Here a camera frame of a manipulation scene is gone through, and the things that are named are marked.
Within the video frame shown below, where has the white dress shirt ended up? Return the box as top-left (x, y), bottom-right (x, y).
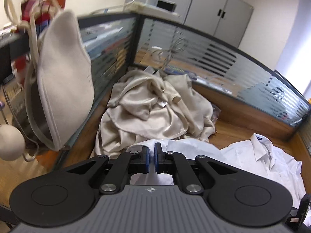
top-left (126, 132), bottom-right (306, 209)

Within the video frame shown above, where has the glass desk partition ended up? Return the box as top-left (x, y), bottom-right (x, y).
top-left (0, 13), bottom-right (311, 156)

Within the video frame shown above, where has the grey metal cabinet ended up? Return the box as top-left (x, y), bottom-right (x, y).
top-left (126, 0), bottom-right (253, 47)

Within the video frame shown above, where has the beige satin shirt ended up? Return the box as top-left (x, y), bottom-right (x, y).
top-left (93, 70), bottom-right (216, 158)

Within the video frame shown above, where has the beige canvas tote bag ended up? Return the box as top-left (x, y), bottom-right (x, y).
top-left (4, 0), bottom-right (94, 151)

